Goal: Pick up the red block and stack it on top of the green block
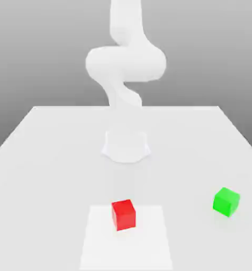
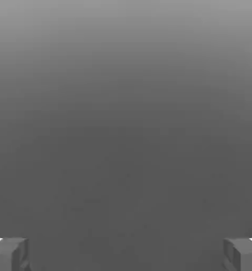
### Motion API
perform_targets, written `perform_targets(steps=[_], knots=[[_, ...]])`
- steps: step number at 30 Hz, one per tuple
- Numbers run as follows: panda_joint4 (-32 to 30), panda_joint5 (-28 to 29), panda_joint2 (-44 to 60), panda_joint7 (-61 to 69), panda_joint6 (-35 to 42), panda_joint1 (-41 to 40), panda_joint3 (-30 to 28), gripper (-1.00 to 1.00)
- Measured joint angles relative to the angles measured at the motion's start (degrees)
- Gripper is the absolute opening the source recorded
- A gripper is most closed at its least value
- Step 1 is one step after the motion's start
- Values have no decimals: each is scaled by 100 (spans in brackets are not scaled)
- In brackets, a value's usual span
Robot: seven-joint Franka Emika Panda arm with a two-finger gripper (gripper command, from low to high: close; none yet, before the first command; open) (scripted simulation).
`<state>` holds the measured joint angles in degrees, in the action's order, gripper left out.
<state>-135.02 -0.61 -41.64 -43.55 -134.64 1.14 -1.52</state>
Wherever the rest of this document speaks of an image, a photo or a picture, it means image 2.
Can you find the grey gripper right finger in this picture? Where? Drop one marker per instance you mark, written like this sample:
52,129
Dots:
246,256

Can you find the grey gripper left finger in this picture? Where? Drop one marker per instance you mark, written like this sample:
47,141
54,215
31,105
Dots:
5,256

